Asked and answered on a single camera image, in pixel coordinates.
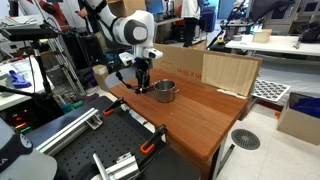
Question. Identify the white side table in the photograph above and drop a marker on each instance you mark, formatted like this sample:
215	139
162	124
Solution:
13	98

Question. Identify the round floor drain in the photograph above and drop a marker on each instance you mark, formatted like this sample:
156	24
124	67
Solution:
245	139

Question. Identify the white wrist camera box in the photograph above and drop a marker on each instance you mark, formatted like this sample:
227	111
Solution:
151	53

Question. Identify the folded cardboard sheet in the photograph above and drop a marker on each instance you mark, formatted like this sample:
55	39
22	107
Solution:
226	71

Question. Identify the blue glove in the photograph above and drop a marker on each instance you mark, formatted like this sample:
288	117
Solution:
18	80

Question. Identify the person in dark clothes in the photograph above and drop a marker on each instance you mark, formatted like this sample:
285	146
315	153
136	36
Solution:
87	15

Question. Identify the black bag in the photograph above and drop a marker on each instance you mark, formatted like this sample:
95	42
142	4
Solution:
311	33

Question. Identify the small tan cardboard box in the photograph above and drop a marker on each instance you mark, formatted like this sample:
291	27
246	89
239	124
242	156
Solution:
100	75

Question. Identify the black camera on tripod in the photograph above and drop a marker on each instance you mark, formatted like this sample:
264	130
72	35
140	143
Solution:
30	33

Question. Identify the black control box with lights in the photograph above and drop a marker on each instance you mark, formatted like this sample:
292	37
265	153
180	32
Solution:
23	116

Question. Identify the black perforated breadboard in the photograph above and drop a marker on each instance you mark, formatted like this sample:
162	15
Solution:
106	140

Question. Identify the short aluminium extrusion rail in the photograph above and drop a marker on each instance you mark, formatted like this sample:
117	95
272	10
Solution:
118	168

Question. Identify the black table leg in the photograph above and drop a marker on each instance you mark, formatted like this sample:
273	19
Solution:
225	161

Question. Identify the small wooden box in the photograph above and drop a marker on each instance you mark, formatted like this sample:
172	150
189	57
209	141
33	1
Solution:
262	35

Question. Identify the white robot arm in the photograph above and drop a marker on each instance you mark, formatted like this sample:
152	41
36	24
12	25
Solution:
133	30

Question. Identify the dotted calibration board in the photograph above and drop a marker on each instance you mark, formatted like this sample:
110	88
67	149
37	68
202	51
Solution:
270	90

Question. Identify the dark blue cap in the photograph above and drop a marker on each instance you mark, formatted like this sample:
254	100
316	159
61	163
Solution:
15	150

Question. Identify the long aluminium extrusion rail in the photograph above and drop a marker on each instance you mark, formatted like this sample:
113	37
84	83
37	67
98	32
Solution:
66	131

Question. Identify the silver metal stand frame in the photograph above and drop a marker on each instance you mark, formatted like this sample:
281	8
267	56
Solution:
68	78

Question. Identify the white work table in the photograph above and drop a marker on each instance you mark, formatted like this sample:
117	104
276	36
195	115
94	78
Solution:
276	45

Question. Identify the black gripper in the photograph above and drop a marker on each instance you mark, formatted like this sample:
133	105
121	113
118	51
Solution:
142	65

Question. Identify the grey office chair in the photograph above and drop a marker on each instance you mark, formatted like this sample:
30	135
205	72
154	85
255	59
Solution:
128	76

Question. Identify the black marker with white band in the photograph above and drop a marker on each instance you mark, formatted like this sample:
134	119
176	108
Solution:
150	88

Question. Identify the cardboard box with blue contents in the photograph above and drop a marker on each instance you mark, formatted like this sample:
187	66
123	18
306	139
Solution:
296	125

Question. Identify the teal plastic tool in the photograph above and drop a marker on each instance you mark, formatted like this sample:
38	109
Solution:
71	106

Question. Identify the small steel pot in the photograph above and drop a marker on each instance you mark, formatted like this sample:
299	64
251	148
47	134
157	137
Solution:
165	94

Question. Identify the purple object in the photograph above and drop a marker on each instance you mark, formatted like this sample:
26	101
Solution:
90	97

